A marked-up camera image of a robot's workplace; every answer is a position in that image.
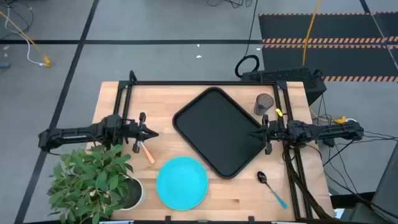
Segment black tangled floor cables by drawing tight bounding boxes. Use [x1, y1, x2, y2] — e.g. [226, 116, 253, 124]
[206, 0, 252, 9]

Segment dark grey equipment panel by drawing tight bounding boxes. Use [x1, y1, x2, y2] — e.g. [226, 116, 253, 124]
[371, 149, 398, 224]

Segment spoon with blue handle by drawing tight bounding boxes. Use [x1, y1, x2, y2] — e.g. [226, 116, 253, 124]
[256, 170, 289, 210]

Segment turquoise round plate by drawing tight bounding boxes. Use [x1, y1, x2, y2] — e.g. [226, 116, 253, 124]
[155, 156, 209, 211]

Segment yellow cable with plug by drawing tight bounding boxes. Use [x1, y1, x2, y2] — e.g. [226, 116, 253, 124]
[0, 11, 51, 68]

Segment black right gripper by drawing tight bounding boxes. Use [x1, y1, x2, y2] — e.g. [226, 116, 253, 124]
[248, 114, 289, 156]

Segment black coiled cable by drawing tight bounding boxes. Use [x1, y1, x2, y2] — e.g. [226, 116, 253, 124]
[234, 0, 261, 79]

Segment white plant pot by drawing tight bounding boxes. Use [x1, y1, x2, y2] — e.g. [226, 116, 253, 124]
[119, 175, 146, 211]

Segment thin black floor cable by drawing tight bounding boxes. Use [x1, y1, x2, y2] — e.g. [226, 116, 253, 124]
[0, 0, 34, 40]

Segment yellow hanging cable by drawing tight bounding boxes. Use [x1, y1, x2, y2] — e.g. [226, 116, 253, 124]
[302, 0, 322, 67]

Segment black cable bundle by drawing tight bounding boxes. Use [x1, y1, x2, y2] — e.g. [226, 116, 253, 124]
[281, 141, 335, 220]

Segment fork with orange handle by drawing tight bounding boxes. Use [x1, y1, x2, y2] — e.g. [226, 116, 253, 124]
[138, 140, 155, 165]

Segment dark translucent faceted cup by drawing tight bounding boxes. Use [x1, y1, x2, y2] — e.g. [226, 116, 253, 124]
[253, 93, 275, 116]

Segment black plastic tray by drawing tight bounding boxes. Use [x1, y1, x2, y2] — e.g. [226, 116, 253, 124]
[172, 86, 267, 180]

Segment green leafy plant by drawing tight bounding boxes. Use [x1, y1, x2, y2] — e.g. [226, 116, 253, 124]
[46, 143, 134, 224]

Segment white floor cable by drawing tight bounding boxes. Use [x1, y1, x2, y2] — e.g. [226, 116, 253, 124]
[5, 6, 46, 67]

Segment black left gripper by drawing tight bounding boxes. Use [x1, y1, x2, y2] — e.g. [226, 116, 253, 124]
[123, 112, 160, 154]

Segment black hazard-striped floor mat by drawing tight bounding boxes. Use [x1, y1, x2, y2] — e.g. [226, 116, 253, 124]
[258, 11, 398, 83]

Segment black perforated computer case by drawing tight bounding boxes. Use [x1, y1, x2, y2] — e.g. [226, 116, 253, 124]
[241, 67, 328, 106]

